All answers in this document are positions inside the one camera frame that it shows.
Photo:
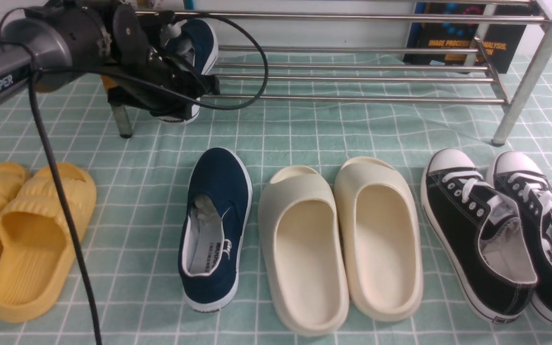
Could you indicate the steel shoe rack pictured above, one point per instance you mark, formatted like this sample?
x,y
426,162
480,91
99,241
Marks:
x,y
478,69

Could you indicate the right yellow slide sandal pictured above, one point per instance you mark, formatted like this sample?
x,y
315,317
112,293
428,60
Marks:
x,y
38,251

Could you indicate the left black lace-up sneaker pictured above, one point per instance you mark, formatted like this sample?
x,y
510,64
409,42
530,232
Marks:
x,y
482,233

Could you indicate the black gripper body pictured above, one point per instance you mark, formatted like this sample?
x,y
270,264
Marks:
x,y
136,52

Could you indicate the teal pole behind rack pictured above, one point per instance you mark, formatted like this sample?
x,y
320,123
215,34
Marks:
x,y
189,5

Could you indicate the right black lace-up sneaker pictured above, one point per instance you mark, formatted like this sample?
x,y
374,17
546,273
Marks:
x,y
517,176

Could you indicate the right cream slide sandal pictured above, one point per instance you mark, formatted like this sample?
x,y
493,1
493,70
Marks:
x,y
381,239

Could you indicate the cream slide sandal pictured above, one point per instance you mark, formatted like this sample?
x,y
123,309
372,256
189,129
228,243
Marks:
x,y
381,239
299,233

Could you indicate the dark image processing book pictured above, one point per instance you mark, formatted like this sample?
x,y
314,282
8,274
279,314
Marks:
x,y
500,40

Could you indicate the navy canvas shoe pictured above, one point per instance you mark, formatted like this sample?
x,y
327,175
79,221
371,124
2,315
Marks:
x,y
191,50
219,201

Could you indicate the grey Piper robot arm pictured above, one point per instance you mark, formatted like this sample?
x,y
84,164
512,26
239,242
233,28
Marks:
x,y
53,45

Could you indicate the black lace-up sneaker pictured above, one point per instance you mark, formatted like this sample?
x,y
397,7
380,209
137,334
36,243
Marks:
x,y
482,233
517,176

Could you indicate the green checkered tablecloth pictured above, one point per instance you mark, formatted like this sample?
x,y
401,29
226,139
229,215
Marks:
x,y
131,246

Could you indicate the left cream slide sandal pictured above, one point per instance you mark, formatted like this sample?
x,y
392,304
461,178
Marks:
x,y
299,233

